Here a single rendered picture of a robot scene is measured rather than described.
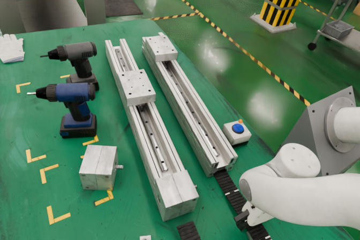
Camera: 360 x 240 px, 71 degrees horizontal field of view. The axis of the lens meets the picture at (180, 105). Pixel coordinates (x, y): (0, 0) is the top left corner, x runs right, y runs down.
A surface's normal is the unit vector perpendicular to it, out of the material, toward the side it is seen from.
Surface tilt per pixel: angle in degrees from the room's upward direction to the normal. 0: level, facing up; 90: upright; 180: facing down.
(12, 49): 9
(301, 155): 0
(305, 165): 1
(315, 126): 47
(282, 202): 67
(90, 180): 90
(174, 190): 0
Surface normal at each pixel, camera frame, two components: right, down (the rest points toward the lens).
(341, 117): -0.81, -0.41
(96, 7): 0.47, 0.65
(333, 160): 0.46, -0.03
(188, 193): 0.12, -0.72
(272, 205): -0.78, 0.22
